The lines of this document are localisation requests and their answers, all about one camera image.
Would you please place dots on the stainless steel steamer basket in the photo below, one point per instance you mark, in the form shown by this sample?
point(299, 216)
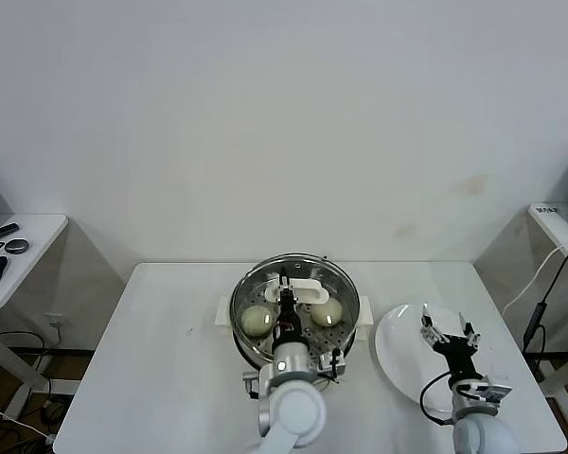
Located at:
point(223, 312)

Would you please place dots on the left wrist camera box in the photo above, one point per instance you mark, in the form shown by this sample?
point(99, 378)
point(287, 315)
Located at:
point(333, 365)

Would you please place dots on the cream electric cooker pot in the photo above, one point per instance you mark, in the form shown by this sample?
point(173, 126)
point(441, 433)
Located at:
point(254, 365)

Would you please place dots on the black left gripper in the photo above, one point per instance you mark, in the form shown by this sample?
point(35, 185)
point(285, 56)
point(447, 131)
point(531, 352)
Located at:
point(289, 321)

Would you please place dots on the white power strip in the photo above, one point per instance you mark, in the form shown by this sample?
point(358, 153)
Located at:
point(57, 320)

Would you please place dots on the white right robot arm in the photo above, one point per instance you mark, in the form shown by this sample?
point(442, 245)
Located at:
point(483, 435)

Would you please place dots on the white side desk with label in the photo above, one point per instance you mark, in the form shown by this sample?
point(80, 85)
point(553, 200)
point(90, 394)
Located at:
point(546, 227)

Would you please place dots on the white side desk with devices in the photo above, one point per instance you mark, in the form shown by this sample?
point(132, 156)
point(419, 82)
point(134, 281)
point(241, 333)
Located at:
point(33, 246)

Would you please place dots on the white steamed baozi bun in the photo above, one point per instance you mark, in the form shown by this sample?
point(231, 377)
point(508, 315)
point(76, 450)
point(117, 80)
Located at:
point(326, 315)
point(255, 322)

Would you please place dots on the black remote control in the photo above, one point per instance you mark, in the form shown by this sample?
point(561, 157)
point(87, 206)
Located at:
point(4, 230)

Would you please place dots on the black text label sticker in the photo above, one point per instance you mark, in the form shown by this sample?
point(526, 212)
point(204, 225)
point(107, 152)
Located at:
point(548, 211)

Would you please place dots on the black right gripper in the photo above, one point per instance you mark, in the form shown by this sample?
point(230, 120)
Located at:
point(459, 354)

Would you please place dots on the round grey puck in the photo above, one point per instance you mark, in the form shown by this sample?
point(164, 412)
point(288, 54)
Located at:
point(16, 245)

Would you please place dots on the white round plate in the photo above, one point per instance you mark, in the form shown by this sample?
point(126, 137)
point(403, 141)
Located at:
point(397, 350)

